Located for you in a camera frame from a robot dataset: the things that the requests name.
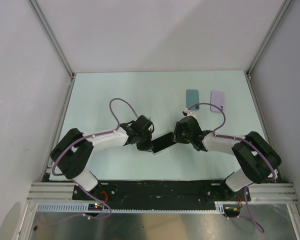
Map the aluminium corner post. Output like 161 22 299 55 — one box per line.
27 0 75 80
245 0 295 81

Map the right aluminium corner post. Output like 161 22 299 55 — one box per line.
245 0 295 81

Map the aluminium frame rail front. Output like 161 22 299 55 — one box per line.
27 181 299 204

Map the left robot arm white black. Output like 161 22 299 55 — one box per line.
50 115 154 200

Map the white slotted cable duct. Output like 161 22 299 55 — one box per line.
36 202 230 214

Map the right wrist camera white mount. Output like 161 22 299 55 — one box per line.
182 108 197 120

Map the teal phone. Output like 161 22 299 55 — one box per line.
186 89 200 111

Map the clear phone case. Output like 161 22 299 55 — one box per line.
151 132 176 156

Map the purple phone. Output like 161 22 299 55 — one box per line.
210 90 225 113

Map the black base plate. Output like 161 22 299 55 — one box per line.
72 180 251 210

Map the left aluminium corner post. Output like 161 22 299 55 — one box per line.
27 0 75 80

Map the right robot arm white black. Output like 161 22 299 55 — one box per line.
173 116 282 201

